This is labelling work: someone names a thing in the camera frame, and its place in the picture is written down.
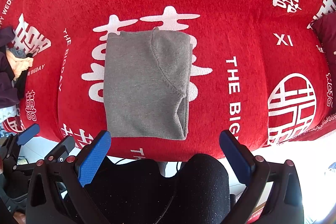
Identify grey fleece sweater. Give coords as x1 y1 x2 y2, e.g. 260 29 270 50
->
103 28 192 140

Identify black trousered legs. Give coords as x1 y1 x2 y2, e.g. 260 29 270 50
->
84 154 230 223

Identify dark red pillow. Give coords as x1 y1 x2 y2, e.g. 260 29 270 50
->
312 12 336 65

